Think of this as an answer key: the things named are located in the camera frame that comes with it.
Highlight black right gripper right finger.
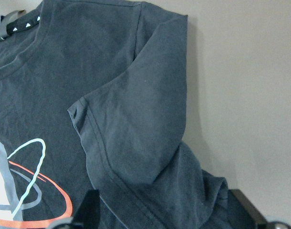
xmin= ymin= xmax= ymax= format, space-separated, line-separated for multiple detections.
xmin=228 ymin=189 xmax=268 ymax=229

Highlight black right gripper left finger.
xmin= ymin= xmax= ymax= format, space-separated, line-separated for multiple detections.
xmin=69 ymin=189 xmax=100 ymax=229

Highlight black printed t-shirt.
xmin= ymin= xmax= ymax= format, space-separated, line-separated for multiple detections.
xmin=0 ymin=0 xmax=256 ymax=229

